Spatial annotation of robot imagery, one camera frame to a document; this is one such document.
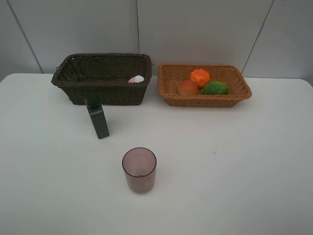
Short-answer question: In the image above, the red orange peach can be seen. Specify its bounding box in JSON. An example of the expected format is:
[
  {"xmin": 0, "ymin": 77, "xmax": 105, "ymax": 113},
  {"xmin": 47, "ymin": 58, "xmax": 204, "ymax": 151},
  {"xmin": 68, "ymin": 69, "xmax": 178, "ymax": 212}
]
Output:
[{"xmin": 179, "ymin": 80, "xmax": 199, "ymax": 95}]

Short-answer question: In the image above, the dark brown wicker basket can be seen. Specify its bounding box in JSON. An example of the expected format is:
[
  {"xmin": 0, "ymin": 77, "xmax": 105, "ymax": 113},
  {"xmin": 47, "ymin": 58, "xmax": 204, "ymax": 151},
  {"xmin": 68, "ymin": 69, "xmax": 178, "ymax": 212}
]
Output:
[{"xmin": 51, "ymin": 53, "xmax": 152, "ymax": 106}]

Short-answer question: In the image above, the black rectangular bottle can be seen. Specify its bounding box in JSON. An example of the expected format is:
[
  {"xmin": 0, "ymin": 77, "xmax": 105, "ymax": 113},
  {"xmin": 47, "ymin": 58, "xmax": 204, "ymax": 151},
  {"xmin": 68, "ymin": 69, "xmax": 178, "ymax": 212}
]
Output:
[{"xmin": 84, "ymin": 93, "xmax": 110, "ymax": 139}]

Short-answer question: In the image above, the pink bottle white cap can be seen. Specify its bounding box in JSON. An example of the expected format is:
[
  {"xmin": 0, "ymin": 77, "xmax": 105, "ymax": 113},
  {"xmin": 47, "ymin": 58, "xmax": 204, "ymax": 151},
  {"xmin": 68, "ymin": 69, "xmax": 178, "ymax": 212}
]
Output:
[{"xmin": 128, "ymin": 75, "xmax": 144, "ymax": 83}]

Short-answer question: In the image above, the orange wicker basket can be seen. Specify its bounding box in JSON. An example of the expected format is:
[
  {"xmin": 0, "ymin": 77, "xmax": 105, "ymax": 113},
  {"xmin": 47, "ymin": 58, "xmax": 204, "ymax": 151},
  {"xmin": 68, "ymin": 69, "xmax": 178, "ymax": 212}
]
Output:
[{"xmin": 157, "ymin": 63, "xmax": 252, "ymax": 108}]

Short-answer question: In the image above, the orange mandarin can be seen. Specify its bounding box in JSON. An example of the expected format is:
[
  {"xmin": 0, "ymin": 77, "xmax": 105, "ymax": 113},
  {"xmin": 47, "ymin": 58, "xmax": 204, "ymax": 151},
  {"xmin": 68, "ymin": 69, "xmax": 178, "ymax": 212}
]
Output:
[{"xmin": 189, "ymin": 69, "xmax": 211, "ymax": 89}]

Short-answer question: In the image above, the purple translucent cup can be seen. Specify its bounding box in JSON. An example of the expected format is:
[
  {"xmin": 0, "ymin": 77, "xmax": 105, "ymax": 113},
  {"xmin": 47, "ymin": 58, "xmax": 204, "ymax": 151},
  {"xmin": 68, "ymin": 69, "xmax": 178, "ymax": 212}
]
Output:
[{"xmin": 122, "ymin": 147, "xmax": 157, "ymax": 194}]

